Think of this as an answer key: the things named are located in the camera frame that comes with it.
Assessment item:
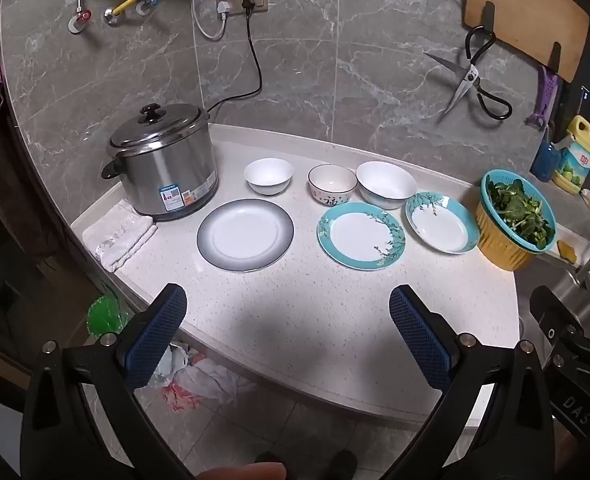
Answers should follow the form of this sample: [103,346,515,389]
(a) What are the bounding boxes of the purple peeler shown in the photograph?
[525,65,561,131]

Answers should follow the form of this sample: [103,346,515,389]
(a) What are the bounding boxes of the yellow detergent bottle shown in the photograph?
[551,115,590,196]

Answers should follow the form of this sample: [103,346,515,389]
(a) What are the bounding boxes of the grey rim plate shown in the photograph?
[196,198,295,273]

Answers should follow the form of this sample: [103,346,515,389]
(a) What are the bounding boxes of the black handle kitchen scissors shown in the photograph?
[422,27,513,122]

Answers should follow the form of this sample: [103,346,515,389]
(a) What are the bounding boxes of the crumpled cloth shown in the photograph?
[147,342,256,413]

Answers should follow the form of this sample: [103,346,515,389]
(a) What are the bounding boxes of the red handle valve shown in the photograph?
[68,9,93,35]

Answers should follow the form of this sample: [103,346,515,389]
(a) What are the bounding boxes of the green leafy vegetables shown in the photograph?
[489,180,556,250]

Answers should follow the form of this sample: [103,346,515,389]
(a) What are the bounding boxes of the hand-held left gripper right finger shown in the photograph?
[389,284,571,480]

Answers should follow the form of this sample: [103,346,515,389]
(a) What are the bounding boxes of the black power cord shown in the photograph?
[206,0,263,115]

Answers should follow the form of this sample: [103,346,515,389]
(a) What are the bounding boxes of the person's left hand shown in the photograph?
[195,462,288,480]

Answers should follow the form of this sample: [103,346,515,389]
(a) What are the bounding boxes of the deep teal floral plate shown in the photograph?
[405,190,480,255]

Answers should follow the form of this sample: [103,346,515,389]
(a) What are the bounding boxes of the small white bowl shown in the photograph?
[243,158,295,197]

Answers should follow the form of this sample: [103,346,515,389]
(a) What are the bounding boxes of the yellow sponge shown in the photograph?
[556,240,581,264]

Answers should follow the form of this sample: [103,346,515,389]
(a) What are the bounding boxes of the wooden cutting board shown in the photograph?
[462,0,590,84]

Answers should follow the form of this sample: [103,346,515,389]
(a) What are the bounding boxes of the large white bowl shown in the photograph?
[355,161,418,210]

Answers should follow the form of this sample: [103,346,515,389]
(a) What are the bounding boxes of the green plastic bag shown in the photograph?
[86,295,126,337]

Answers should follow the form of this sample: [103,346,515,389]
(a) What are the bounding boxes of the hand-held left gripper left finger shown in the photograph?
[22,283,191,480]

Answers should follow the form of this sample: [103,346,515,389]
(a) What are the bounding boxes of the folded white towel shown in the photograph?
[82,199,158,273]

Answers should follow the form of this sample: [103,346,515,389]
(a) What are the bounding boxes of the stainless steel sink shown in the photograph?
[515,255,590,341]

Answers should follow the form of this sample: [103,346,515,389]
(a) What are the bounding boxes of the blue utensil holder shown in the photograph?
[529,140,561,182]

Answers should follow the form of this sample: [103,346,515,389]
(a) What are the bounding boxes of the stainless steel rice cooker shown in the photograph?
[101,103,220,222]

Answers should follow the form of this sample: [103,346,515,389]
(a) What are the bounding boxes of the yellow ribbed basin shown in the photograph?
[476,205,541,272]

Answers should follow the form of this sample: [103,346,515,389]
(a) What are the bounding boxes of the patterned dark rim bowl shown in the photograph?
[308,164,359,208]

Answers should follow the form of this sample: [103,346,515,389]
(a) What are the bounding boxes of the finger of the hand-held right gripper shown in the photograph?
[529,285,583,348]

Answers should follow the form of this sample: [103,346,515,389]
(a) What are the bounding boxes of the teal colander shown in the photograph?
[480,169,558,252]

